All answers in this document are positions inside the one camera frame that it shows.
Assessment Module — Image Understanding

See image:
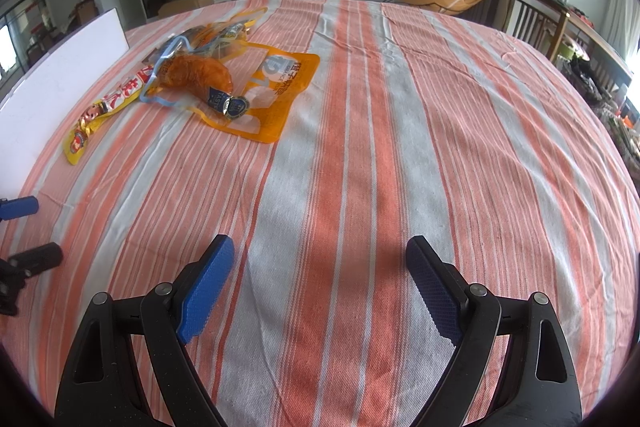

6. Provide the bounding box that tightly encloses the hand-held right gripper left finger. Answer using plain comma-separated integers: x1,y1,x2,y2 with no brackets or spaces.
55,234,236,427

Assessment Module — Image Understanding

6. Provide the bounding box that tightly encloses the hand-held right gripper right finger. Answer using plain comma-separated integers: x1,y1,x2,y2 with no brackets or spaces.
406,236,583,427

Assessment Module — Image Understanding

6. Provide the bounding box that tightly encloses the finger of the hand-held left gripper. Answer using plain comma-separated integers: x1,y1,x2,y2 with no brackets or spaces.
7,243,63,279
0,196,40,221

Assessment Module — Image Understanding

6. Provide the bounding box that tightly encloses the white cardboard box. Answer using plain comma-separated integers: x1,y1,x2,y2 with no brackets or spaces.
0,8,128,198

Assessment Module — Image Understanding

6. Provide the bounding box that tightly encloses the long yellow red snack packet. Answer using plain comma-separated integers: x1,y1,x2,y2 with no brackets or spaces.
62,62,161,166

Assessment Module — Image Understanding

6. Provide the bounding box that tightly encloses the orange translucent plastic bag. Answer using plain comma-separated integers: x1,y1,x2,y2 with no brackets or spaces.
190,7,321,145

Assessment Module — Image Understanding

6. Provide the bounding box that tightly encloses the croissant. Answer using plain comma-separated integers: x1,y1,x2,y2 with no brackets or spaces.
140,38,251,122

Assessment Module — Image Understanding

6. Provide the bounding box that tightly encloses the clear yellow snack packet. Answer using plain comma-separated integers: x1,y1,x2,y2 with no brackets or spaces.
172,21,251,58

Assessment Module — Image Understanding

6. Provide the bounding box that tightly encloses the orange striped blanket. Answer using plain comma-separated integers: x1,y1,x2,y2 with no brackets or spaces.
0,0,640,427

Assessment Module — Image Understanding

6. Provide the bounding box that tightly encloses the brown cardboard box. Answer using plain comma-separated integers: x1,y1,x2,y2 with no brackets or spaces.
159,0,215,18

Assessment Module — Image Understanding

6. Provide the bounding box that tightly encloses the wooden chair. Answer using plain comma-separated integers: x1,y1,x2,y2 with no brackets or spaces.
502,0,571,58

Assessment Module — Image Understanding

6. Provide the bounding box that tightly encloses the wooden dining table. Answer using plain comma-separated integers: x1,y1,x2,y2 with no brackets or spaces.
515,0,640,98

